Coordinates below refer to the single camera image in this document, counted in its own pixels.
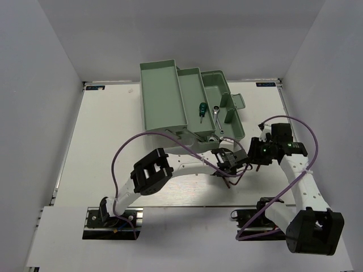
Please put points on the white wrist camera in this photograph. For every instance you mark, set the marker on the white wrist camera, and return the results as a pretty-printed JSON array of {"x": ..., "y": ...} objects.
[
  {"x": 226, "y": 143},
  {"x": 265, "y": 132}
]

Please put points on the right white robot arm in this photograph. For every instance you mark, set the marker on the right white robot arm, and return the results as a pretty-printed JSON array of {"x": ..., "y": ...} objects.
[{"x": 312, "y": 228}]

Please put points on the middle dark hex key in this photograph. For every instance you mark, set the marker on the middle dark hex key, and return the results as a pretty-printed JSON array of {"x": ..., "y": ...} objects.
[{"x": 249, "y": 167}]

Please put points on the left dark hex key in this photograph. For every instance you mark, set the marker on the left dark hex key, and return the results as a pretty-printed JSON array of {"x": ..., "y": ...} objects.
[{"x": 226, "y": 182}]

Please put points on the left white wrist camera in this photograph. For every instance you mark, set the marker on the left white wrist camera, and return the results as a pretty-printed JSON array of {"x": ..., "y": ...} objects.
[{"x": 226, "y": 143}]

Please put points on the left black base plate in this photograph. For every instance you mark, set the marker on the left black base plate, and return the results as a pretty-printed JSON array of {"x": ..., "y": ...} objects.
[{"x": 114, "y": 228}]

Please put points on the large silver ratchet wrench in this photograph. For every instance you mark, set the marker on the large silver ratchet wrench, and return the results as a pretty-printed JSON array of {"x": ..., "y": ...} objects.
[{"x": 216, "y": 111}]

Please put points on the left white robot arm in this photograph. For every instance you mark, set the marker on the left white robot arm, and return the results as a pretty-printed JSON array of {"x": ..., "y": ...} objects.
[{"x": 151, "y": 173}]

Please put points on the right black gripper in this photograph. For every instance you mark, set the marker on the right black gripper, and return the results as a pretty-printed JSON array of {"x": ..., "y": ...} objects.
[{"x": 253, "y": 152}]

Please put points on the green stubby screwdriver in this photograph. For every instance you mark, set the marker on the green stubby screwdriver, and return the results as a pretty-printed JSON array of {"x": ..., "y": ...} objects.
[{"x": 202, "y": 110}]

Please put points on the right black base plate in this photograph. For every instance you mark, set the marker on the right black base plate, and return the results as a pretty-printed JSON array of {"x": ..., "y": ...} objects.
[{"x": 258, "y": 226}]

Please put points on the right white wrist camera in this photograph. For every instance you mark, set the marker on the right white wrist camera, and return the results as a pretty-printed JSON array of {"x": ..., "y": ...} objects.
[{"x": 265, "y": 132}]

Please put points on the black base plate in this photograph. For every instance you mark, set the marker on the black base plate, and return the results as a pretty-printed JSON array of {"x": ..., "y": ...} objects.
[
  {"x": 258, "y": 226},
  {"x": 114, "y": 228}
]

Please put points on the green toolbox with clear lid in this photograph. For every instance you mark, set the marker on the green toolbox with clear lid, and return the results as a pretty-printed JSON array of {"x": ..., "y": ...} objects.
[{"x": 170, "y": 99}]

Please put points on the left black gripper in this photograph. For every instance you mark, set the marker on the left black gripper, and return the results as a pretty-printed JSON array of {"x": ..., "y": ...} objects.
[{"x": 233, "y": 171}]

